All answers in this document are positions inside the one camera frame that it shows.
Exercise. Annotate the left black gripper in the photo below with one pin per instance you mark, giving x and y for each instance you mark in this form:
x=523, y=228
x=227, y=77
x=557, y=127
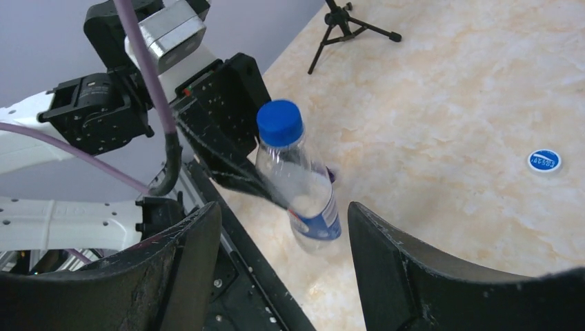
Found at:
x=216, y=111

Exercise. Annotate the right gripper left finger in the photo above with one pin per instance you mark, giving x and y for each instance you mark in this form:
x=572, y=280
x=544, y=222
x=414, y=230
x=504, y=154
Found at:
x=162, y=283

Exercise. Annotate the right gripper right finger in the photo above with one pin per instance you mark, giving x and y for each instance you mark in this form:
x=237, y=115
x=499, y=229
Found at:
x=407, y=284

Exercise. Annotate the blue labelled white jar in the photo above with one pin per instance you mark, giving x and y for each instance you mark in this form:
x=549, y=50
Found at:
x=297, y=178

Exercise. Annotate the white blue Pocari cap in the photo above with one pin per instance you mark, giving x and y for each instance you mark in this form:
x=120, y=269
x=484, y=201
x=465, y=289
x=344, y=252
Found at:
x=544, y=161

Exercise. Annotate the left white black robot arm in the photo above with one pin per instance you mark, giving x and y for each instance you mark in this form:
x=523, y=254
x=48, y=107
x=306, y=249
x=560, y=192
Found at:
x=43, y=44

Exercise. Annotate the purple small block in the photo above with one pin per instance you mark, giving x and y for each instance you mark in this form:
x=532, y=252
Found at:
x=332, y=175

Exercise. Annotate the black microphone tripod stand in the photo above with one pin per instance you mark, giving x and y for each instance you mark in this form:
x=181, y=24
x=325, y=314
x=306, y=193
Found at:
x=339, y=17

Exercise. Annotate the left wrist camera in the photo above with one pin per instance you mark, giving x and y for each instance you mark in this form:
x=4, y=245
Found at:
x=174, y=38

